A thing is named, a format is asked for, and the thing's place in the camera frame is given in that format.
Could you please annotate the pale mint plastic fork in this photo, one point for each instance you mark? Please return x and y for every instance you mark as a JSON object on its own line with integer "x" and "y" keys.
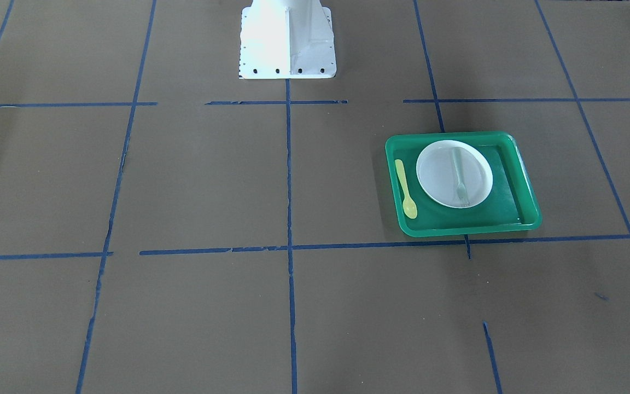
{"x": 461, "y": 190}

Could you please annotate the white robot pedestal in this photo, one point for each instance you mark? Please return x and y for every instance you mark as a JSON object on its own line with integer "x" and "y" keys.
{"x": 287, "y": 40}

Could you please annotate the white round plate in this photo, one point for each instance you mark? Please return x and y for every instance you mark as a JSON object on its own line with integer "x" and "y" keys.
{"x": 436, "y": 176}

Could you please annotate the yellow plastic spoon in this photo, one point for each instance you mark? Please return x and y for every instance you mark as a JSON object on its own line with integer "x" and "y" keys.
{"x": 408, "y": 204}

